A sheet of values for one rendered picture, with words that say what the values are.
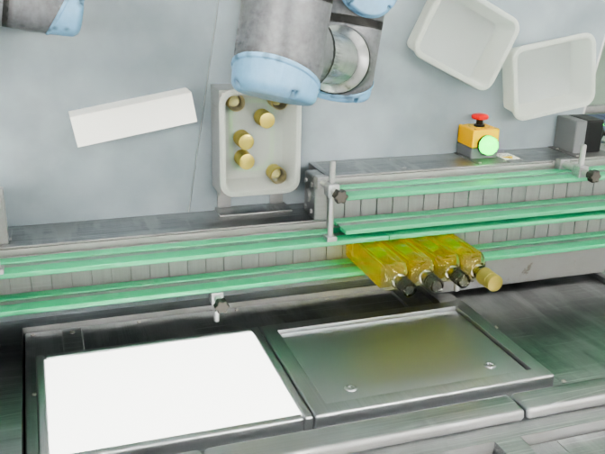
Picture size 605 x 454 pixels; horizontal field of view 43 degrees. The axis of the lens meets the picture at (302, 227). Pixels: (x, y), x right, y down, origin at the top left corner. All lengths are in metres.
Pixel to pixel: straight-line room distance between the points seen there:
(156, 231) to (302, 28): 0.73
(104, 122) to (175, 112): 0.14
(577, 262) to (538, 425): 0.72
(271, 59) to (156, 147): 0.72
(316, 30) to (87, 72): 0.72
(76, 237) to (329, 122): 0.60
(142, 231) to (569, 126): 1.05
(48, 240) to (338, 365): 0.61
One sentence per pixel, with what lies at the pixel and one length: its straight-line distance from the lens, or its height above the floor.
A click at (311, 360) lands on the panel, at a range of 1.47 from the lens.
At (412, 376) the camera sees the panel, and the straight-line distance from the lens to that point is 1.44.
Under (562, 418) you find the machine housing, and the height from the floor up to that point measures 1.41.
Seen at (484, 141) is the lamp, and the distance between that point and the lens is 1.82.
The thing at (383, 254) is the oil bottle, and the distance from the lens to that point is 1.57.
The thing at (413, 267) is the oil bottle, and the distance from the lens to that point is 1.54.
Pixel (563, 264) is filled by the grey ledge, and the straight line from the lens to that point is 2.02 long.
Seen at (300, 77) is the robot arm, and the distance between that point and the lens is 0.98.
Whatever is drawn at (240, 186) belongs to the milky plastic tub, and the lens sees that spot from 1.64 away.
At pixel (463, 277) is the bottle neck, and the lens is 1.56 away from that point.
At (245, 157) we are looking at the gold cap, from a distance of 1.63.
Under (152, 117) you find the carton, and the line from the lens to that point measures 1.57.
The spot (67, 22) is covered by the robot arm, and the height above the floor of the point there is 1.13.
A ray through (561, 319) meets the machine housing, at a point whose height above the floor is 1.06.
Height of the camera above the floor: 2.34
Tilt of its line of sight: 63 degrees down
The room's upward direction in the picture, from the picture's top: 135 degrees clockwise
